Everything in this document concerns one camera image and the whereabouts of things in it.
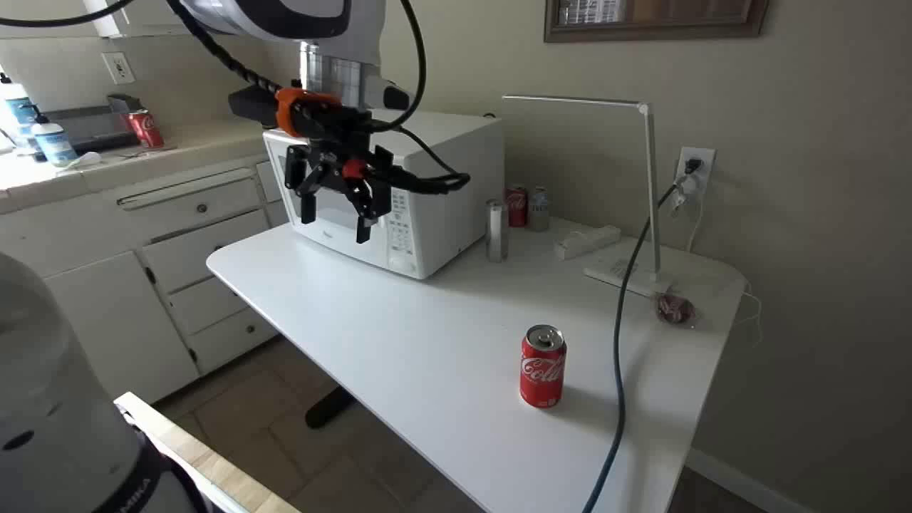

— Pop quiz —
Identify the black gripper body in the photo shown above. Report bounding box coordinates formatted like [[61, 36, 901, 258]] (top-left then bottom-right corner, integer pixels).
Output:
[[284, 100, 396, 185]]

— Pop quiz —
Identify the white microwave oven body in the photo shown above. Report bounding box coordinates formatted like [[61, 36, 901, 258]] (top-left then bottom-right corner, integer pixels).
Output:
[[262, 107, 506, 281]]

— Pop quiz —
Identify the small red can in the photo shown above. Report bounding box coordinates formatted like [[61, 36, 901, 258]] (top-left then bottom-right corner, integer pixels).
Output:
[[502, 183, 530, 231]]

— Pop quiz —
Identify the small grey bottle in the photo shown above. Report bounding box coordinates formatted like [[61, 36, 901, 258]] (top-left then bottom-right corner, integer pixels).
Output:
[[527, 185, 553, 233]]

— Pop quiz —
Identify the red can with straw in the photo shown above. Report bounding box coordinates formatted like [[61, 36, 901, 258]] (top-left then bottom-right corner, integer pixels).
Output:
[[126, 106, 164, 151]]

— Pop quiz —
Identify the black table foot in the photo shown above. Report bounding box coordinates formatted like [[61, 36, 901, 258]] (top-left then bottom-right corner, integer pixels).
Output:
[[301, 381, 358, 431]]

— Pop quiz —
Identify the white folded cloth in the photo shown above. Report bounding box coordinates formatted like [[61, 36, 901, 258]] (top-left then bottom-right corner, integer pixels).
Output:
[[553, 223, 623, 262]]

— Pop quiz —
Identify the black countertop device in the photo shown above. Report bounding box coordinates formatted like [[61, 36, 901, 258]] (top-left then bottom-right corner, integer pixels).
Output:
[[40, 100, 144, 153]]

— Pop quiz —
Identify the red cola can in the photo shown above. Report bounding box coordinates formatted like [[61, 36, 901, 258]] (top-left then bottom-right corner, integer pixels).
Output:
[[519, 321, 570, 412]]

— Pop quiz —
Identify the white drawer cabinet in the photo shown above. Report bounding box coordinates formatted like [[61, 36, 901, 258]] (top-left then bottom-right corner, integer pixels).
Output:
[[0, 116, 292, 406]]

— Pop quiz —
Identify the small white blue container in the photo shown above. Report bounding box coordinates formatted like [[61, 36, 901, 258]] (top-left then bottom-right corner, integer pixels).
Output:
[[32, 119, 79, 171]]

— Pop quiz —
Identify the white desk lamp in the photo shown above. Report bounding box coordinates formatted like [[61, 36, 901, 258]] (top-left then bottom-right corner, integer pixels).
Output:
[[497, 91, 686, 298]]

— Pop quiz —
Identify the light wooden board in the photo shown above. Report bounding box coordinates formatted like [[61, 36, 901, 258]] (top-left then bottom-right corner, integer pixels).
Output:
[[111, 391, 301, 513]]

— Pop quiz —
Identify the blue white bottle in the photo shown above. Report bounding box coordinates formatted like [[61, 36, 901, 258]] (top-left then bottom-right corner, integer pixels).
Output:
[[0, 74, 44, 160]]

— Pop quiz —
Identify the dark crumpled wrapper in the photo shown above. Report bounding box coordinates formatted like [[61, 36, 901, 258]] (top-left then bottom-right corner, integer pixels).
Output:
[[653, 290, 698, 328]]

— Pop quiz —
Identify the brown framed picture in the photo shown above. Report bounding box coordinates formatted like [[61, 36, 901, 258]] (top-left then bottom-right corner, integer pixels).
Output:
[[542, 0, 771, 42]]

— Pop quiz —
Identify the orange wrist mount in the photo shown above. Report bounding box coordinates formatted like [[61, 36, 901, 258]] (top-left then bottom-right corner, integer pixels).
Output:
[[272, 84, 342, 137]]

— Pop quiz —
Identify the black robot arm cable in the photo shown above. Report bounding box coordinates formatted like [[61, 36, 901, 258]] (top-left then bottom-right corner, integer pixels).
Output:
[[0, 0, 472, 197]]

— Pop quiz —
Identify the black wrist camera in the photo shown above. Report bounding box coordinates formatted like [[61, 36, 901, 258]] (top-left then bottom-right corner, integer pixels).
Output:
[[225, 81, 284, 123]]

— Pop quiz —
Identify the white wall switch plate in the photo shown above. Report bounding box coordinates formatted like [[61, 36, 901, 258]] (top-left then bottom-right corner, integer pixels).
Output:
[[100, 52, 137, 87]]

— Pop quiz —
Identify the thick dark power cable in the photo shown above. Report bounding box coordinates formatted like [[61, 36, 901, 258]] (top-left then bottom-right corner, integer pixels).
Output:
[[577, 153, 710, 513]]

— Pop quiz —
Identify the white wall outlet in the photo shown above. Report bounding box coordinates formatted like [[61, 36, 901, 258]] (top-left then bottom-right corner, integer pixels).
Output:
[[676, 143, 717, 207]]

